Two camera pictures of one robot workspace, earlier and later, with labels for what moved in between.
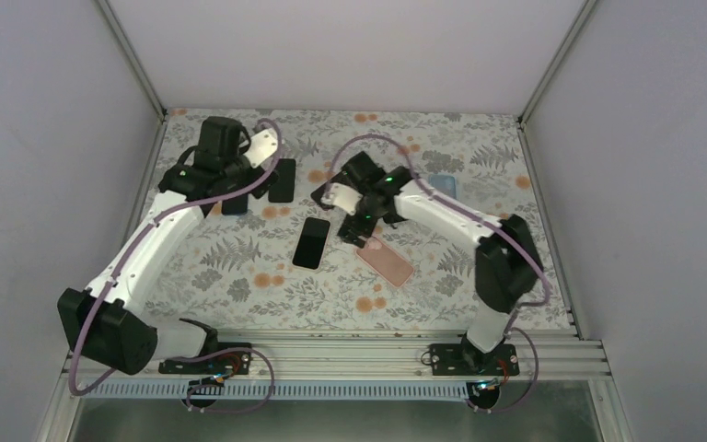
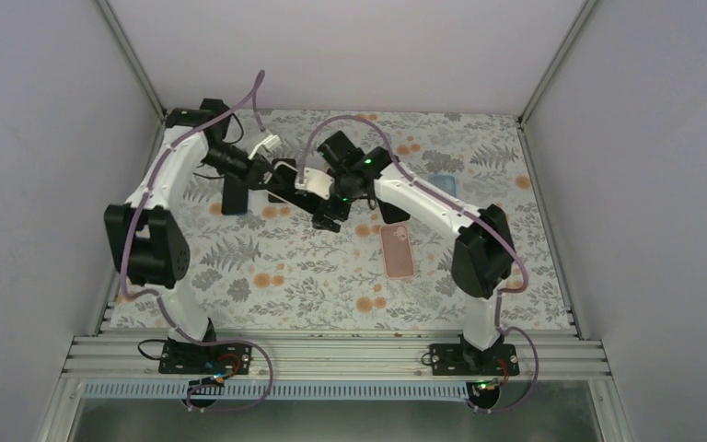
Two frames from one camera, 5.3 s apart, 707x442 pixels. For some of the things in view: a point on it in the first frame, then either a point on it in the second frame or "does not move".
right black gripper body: (365, 228) → (341, 211)
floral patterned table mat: (274, 262) does not move
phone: (392, 217) does not move
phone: (311, 243) → (289, 163)
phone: (385, 261) → (397, 251)
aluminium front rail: (349, 357) does not move
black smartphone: (235, 205) does not move
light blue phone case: (446, 183) does not move
